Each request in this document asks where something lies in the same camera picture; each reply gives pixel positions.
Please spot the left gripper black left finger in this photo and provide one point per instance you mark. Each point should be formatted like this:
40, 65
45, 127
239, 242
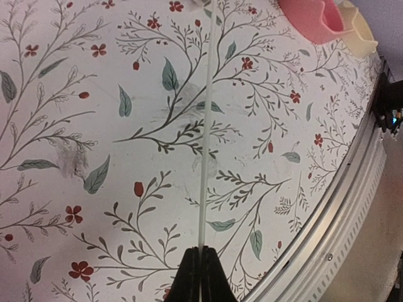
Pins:
186, 284

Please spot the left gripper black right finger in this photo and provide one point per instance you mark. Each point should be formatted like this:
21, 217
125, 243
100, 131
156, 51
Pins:
214, 283

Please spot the cream pet bowl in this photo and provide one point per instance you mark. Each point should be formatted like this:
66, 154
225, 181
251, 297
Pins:
358, 38

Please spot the pink pet bowl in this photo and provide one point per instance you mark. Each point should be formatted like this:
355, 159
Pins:
320, 22

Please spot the front aluminium rail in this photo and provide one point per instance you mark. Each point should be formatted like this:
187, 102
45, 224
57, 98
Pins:
309, 265

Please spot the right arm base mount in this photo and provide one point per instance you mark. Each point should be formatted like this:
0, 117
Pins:
387, 105

